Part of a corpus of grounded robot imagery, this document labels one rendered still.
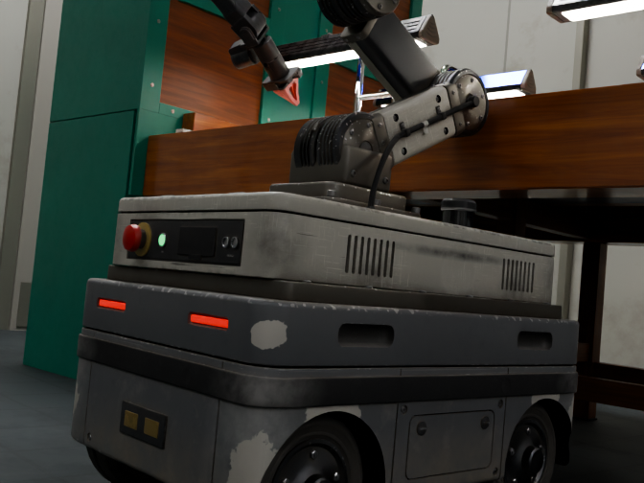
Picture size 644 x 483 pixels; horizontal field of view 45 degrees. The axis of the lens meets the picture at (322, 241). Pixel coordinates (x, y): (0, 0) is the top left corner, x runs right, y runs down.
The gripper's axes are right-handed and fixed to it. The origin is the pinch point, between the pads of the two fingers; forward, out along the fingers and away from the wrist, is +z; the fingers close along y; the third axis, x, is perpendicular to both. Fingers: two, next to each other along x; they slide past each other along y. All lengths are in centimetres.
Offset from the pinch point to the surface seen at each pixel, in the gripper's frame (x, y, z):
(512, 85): -60, -26, 41
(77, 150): 23, 81, -5
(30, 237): 7, 218, 55
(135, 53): 0, 53, -24
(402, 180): 29, -50, 5
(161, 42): -6, 47, -23
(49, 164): 26, 99, -3
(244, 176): 27.3, 1.1, 3.6
